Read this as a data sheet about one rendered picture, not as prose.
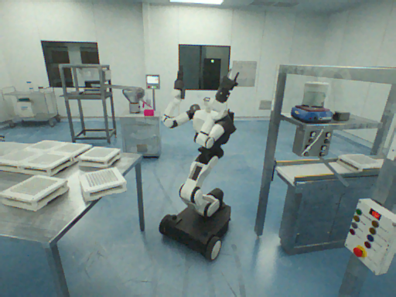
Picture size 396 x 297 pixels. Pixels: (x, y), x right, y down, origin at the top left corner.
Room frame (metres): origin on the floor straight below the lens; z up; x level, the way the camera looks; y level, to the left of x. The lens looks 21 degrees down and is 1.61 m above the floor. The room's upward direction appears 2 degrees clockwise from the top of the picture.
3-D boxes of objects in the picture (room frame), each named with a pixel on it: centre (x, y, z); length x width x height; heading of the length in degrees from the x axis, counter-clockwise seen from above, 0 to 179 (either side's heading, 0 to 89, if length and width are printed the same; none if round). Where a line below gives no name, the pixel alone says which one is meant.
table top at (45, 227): (1.48, 1.33, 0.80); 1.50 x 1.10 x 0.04; 81
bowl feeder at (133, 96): (3.93, 1.05, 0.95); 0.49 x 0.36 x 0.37; 97
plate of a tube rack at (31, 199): (1.19, 0.97, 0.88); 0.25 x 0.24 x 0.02; 165
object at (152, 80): (4.05, 0.80, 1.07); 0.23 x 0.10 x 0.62; 97
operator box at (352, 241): (0.79, -0.76, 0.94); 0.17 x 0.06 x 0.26; 12
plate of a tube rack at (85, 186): (1.31, 0.62, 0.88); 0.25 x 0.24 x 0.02; 124
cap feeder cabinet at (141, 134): (3.88, 1.00, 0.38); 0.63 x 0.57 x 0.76; 97
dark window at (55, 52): (6.18, 3.25, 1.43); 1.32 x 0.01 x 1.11; 97
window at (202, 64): (6.59, -0.10, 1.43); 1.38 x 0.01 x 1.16; 97
